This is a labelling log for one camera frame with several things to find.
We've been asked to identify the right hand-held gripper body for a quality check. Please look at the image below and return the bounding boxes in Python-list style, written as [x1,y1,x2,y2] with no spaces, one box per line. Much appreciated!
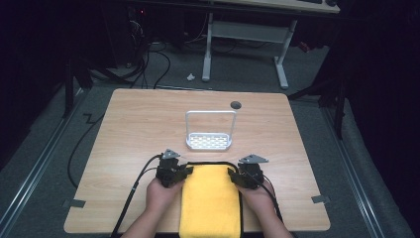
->
[237,153,269,190]

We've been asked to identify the white metal rack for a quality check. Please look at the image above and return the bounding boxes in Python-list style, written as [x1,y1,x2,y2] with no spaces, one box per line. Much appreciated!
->
[184,109,238,152]

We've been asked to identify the black metal stand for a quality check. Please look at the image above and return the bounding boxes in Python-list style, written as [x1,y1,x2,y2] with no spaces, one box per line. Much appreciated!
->
[61,59,94,119]
[286,75,349,141]

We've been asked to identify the person's right hand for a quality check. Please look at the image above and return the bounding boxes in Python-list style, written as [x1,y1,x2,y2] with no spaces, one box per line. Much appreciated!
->
[235,179,277,220]

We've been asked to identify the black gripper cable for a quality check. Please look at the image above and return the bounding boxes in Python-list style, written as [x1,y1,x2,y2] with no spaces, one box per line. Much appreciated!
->
[246,170,285,229]
[109,153,165,238]

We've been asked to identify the person's left hand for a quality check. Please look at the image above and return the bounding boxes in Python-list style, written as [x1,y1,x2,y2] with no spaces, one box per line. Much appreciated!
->
[145,177,186,216]

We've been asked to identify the white-framed desk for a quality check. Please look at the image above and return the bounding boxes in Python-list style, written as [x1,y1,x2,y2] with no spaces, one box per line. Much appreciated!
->
[127,0,342,90]

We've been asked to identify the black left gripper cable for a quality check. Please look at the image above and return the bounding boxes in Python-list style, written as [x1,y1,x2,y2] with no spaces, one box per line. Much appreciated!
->
[109,153,165,238]

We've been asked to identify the yellow cloth with black trim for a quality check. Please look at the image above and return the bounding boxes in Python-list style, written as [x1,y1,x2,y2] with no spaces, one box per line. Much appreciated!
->
[178,161,245,238]

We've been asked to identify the metal floor rail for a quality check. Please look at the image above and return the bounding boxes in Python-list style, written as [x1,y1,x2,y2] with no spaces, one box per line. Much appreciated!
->
[0,87,85,232]
[321,105,386,238]

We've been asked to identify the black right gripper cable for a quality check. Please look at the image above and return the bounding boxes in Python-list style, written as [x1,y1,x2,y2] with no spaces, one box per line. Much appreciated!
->
[246,170,285,229]

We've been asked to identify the grey tape strip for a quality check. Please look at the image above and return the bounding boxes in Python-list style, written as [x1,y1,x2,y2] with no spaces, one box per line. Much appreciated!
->
[310,194,331,204]
[61,197,87,209]

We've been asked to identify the bundle of black floor cables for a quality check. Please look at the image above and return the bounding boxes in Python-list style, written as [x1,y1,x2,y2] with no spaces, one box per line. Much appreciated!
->
[92,19,172,90]

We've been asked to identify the long black floor cable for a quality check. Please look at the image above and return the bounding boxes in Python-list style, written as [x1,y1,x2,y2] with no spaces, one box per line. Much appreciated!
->
[66,112,107,190]

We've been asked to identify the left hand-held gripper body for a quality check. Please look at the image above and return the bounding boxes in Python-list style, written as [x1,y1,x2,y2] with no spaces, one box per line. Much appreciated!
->
[156,148,186,188]

